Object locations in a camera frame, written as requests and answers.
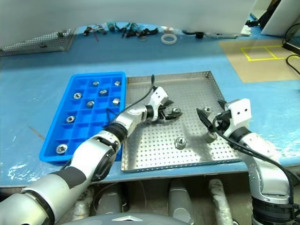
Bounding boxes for brown cardboard sheet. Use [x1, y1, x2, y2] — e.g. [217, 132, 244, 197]
[219, 39, 300, 83]

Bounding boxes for black flat device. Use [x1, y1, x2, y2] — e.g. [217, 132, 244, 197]
[282, 35, 300, 56]

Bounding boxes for perforated metal tray with rim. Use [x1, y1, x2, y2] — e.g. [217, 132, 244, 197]
[1, 28, 77, 53]

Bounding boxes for black connector cable bundle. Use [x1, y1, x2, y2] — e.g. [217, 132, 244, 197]
[127, 24, 159, 38]

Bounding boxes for blue compartment tray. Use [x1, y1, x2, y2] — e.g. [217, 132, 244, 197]
[38, 71, 128, 166]

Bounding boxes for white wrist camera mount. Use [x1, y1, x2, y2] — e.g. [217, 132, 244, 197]
[149, 86, 169, 120]
[224, 98, 252, 128]

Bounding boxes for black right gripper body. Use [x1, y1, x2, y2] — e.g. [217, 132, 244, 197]
[212, 110, 233, 135]

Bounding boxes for grey robot torso cover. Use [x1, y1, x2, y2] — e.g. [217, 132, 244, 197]
[55, 212, 195, 225]

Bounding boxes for thin black cable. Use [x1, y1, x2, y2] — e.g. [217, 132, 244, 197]
[285, 54, 300, 75]
[282, 22, 300, 47]

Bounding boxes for perforated steel tray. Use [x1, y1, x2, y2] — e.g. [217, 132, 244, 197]
[120, 70, 247, 173]

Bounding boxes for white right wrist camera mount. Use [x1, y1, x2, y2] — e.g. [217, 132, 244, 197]
[224, 98, 252, 128]

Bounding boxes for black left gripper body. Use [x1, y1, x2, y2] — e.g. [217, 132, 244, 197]
[157, 104, 170, 121]

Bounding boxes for white tape roll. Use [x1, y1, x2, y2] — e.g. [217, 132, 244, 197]
[161, 33, 178, 45]

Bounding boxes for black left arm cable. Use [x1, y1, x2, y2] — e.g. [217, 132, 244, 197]
[105, 74, 157, 125]

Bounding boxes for metal nut on tray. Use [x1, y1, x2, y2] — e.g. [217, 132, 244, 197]
[175, 137, 187, 150]

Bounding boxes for white leaning panel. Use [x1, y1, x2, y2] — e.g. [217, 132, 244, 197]
[260, 0, 300, 37]

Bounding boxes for grey rounded leg shape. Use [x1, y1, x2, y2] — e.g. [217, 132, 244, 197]
[168, 178, 195, 225]
[97, 185, 129, 214]
[208, 178, 234, 225]
[74, 187, 94, 222]

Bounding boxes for flat white sheet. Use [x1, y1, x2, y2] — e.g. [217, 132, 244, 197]
[203, 31, 251, 39]

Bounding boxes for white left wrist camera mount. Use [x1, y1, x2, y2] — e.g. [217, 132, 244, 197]
[149, 86, 169, 120]

